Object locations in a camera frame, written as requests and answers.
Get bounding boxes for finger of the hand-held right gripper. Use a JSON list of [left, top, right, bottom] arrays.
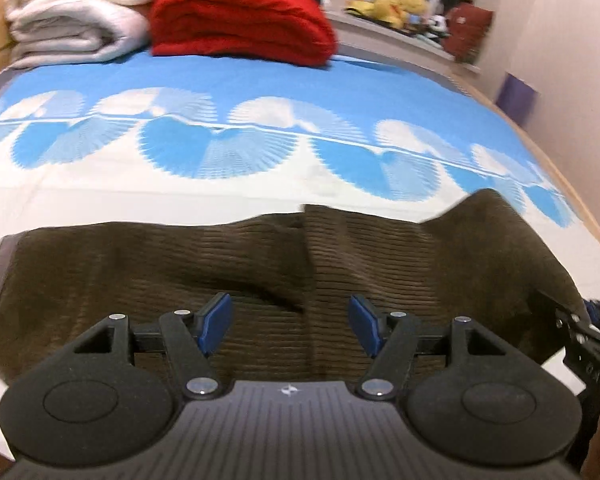
[[535, 290, 600, 348]]

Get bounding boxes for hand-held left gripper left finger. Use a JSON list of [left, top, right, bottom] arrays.
[[68, 291, 233, 402]]

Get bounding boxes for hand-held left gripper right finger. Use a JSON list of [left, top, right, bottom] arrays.
[[347, 293, 507, 402]]

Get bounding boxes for brown corduroy pants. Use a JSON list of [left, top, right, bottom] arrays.
[[0, 188, 593, 382]]

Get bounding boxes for blue white printed bed sheet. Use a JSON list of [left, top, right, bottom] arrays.
[[0, 49, 600, 461]]

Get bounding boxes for red folded blanket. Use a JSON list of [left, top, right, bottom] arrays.
[[149, 0, 338, 68]]

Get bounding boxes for dark red bag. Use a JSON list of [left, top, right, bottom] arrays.
[[444, 2, 494, 64]]

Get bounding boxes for white folded blanket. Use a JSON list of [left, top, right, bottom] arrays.
[[4, 0, 167, 68]]

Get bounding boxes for purple wall panel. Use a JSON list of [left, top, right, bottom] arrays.
[[496, 72, 537, 127]]

